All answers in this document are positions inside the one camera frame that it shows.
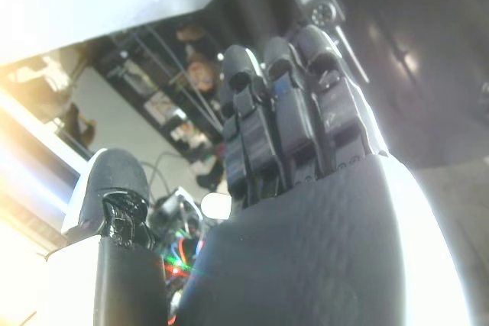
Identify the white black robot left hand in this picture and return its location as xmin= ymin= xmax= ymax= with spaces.
xmin=45 ymin=24 xmax=473 ymax=326

